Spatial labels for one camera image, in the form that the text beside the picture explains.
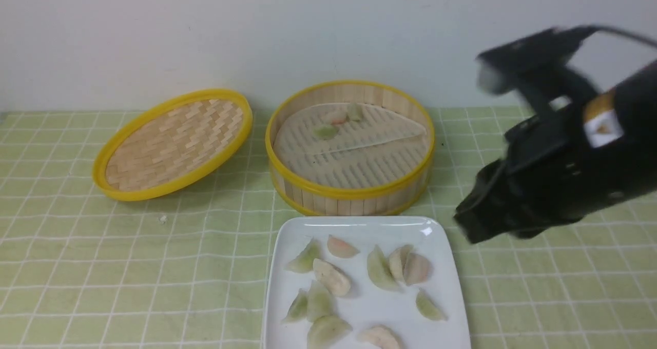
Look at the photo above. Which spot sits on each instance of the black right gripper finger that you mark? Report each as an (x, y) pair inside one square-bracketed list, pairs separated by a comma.
[(486, 211)]

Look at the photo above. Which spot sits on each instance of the pink dumpling in steamer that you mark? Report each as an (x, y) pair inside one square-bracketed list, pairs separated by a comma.
[(336, 117)]

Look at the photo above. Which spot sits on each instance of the pink dumpling plate top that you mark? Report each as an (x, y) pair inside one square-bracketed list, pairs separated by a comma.
[(340, 248)]

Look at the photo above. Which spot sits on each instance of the white square plate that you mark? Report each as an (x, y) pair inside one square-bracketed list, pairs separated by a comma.
[(366, 305)]

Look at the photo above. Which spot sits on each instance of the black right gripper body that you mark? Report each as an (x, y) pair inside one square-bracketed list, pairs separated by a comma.
[(582, 179)]

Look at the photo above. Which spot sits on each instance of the white dumpling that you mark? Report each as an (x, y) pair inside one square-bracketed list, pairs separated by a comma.
[(380, 336)]

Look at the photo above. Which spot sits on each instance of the green dumpling plate centre right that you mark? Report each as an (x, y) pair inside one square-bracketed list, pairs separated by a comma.
[(379, 271)]

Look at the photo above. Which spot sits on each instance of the yellow rimmed bamboo steamer basket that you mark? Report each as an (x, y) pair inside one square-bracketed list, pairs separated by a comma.
[(378, 180)]

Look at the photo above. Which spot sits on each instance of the green dumpling plate bottom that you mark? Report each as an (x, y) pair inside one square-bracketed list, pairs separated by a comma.
[(326, 331)]

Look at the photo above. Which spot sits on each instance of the small green dumpling steamer left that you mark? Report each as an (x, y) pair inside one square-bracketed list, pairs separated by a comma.
[(325, 131)]

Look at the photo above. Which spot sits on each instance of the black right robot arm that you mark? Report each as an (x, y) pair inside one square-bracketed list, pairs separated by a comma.
[(538, 139)]

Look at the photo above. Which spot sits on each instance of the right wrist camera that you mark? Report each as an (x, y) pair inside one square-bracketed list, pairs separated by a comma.
[(536, 66)]

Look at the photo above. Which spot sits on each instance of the beige dumpling plate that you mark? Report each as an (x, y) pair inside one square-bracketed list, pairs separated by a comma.
[(397, 261), (334, 279)]

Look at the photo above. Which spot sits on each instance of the pink dumpling plate right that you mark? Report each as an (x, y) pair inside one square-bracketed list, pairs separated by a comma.
[(417, 269)]

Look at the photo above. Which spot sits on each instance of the yellow rimmed bamboo steamer lid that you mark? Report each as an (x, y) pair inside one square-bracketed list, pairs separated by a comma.
[(173, 145)]

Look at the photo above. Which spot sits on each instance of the green dumpling plate lower left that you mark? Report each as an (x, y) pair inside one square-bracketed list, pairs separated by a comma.
[(297, 309)]

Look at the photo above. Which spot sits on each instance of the pink dumpling plate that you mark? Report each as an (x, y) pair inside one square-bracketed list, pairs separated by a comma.
[(340, 248), (417, 269)]

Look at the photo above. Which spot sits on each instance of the green dumpling plate lower right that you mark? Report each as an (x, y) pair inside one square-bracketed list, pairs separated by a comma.
[(427, 308)]

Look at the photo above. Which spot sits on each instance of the green checkered tablecloth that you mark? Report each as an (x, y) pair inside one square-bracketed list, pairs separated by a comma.
[(82, 270)]

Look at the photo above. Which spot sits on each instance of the pale green dumpling steamer back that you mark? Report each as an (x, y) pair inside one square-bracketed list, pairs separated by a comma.
[(355, 112)]

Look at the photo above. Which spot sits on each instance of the green dumpling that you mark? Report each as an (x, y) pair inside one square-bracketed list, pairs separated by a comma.
[(319, 302)]

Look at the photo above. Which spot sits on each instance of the green dumpling plate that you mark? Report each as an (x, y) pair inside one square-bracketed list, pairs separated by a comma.
[(379, 271), (427, 308), (326, 331), (304, 262), (297, 309)]

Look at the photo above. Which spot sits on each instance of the green dumpling plate upper left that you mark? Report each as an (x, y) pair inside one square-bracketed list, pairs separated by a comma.
[(304, 262)]

